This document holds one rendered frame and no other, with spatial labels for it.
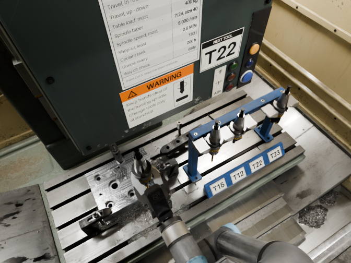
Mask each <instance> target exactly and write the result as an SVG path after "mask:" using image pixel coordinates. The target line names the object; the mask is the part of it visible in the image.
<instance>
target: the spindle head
mask: <svg viewBox="0 0 351 263"><path fill-rule="evenodd" d="M272 2H273V0H203V2H202V20H201V39H200V57H201V43H203V42H205V41H208V40H210V39H213V38H216V37H218V36H221V35H223V34H226V33H228V32H231V31H234V30H236V29H239V28H242V27H244V31H243V36H242V40H241V45H240V51H239V56H238V57H236V58H233V59H231V60H229V61H226V62H224V63H222V64H219V65H217V66H215V67H212V68H210V69H208V70H205V71H203V72H201V73H200V57H199V60H196V61H194V62H191V63H189V64H186V65H184V66H182V67H179V68H177V69H174V70H172V71H169V72H167V73H165V74H162V75H160V76H157V77H155V78H152V79H150V80H147V81H144V82H142V83H139V84H137V85H135V86H132V87H130V88H127V89H125V90H123V89H122V86H121V82H120V78H119V74H118V71H117V68H116V64H115V60H114V57H113V53H112V49H111V45H110V42H109V38H108V34H107V31H106V27H105V24H104V20H103V16H102V13H101V9H100V5H99V2H98V0H0V29H1V30H2V32H3V34H4V35H5V37H6V38H7V40H8V41H9V43H10V44H11V46H12V47H13V49H14V51H15V52H16V54H17V55H18V57H19V58H20V60H21V62H22V63H23V65H24V66H25V68H26V70H27V71H28V73H29V74H30V76H31V77H32V79H33V81H34V82H35V83H36V85H37V87H38V88H39V90H40V91H41V93H42V94H43V96H44V98H45V99H46V101H47V102H48V104H49V106H50V107H51V109H52V110H53V112H54V113H55V115H56V117H57V118H58V120H59V121H60V123H61V124H62V126H63V127H64V129H65V130H66V132H67V134H68V135H69V137H70V139H71V140H72V142H73V143H74V145H75V146H76V148H77V150H78V151H80V152H81V153H82V154H83V156H87V155H89V154H91V153H93V152H95V151H97V150H100V149H102V148H104V147H106V146H108V145H110V144H113V143H115V142H117V141H119V140H121V139H123V138H125V137H128V136H130V135H132V134H134V133H136V132H138V131H141V130H143V129H145V128H147V127H149V126H151V125H154V124H156V123H158V122H161V121H163V120H165V119H167V118H169V117H171V116H174V115H176V114H178V113H180V112H182V111H184V110H187V109H189V108H191V107H193V106H195V105H197V104H199V103H202V102H204V101H206V100H208V99H210V98H212V89H213V81H214V72H215V70H216V69H218V68H220V67H223V66H225V65H227V66H226V72H225V78H224V85H223V91H222V93H223V92H225V86H226V85H227V84H229V83H230V82H227V81H226V78H227V76H228V75H229V74H230V73H231V72H235V73H236V74H237V75H236V77H235V79H234V80H233V81H231V82H233V83H234V87H236V86H237V83H238V79H239V74H240V69H241V65H242V60H243V56H244V51H245V47H246V43H247V38H248V34H249V29H250V24H251V20H252V16H253V13H254V12H256V11H259V10H262V9H265V8H268V7H270V6H271V5H272ZM233 61H238V62H239V65H238V67H237V69H236V70H234V71H229V70H228V67H229V65H230V64H231V63H232V62H233ZM190 64H194V66H193V95H192V101H190V102H188V103H185V104H183V105H181V106H179V107H177V108H174V109H172V110H169V111H167V112H165V113H163V114H161V115H158V116H156V117H154V118H152V119H150V120H148V121H145V122H143V123H141V124H139V125H136V126H134V127H132V128H129V125H128V122H127V119H126V115H125V112H124V108H123V104H122V101H121V98H120V94H119V93H121V92H124V91H126V90H129V89H132V88H134V87H137V86H139V85H141V84H144V83H146V82H149V81H151V80H153V79H156V78H158V77H161V76H163V75H166V74H168V73H171V72H173V71H175V70H178V69H180V68H183V67H185V66H187V65H190ZM234 87H233V88H234Z"/></svg>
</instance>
